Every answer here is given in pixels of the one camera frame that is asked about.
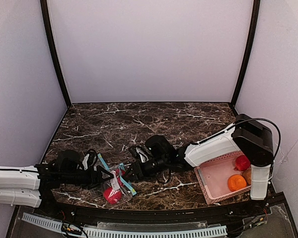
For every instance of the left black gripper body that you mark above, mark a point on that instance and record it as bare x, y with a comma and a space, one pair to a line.
91, 178

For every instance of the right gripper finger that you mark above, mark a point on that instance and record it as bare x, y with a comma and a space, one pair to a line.
130, 177
129, 170

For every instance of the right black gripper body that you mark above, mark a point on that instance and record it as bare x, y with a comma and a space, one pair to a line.
140, 171

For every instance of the red tomato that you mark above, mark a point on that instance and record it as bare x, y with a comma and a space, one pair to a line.
119, 175

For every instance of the clear zip bag blue zipper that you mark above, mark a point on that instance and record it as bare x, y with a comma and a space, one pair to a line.
128, 192

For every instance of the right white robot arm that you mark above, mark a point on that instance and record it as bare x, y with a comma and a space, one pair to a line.
246, 135

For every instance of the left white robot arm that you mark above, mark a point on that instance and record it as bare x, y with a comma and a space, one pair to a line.
33, 185

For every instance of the pink plastic basket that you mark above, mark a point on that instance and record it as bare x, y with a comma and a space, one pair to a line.
213, 176

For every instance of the orange tangerine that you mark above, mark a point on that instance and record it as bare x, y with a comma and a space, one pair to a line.
236, 182

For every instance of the red strawberry fruit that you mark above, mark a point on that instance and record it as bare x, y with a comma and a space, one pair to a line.
242, 163

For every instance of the brown kiwi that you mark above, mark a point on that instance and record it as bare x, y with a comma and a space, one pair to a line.
247, 176

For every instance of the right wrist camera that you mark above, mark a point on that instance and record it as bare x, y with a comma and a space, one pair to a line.
140, 153

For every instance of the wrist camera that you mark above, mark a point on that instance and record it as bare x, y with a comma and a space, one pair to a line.
90, 159
140, 153

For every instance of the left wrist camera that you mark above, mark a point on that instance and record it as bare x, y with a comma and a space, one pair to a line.
90, 159

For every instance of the white slotted cable duct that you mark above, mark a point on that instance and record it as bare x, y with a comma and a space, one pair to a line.
116, 230

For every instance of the black front table rail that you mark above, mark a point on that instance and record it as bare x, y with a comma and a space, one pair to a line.
225, 213

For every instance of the left black frame post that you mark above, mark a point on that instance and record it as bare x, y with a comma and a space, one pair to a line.
53, 51

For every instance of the black frame post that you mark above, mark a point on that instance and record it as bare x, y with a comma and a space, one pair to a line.
53, 51
247, 52

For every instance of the right black frame post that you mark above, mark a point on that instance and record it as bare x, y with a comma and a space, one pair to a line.
247, 52

